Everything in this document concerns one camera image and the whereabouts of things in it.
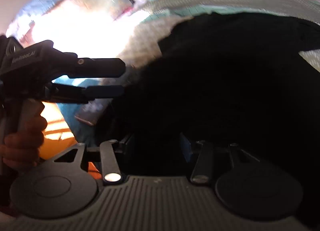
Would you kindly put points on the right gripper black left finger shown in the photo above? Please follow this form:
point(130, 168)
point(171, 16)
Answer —
point(110, 169)

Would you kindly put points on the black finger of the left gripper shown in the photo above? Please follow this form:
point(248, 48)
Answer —
point(97, 68)
point(87, 93)

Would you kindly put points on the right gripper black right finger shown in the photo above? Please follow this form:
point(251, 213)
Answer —
point(202, 171)

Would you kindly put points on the floral pillow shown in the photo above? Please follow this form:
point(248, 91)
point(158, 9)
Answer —
point(64, 20)

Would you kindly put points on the black pants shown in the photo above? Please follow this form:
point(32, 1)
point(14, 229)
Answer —
point(224, 79)

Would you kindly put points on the patterned teal white bedspread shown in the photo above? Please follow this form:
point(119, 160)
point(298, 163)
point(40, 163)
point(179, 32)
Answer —
point(134, 36)

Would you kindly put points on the person's left hand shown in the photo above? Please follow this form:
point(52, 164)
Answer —
point(21, 134)

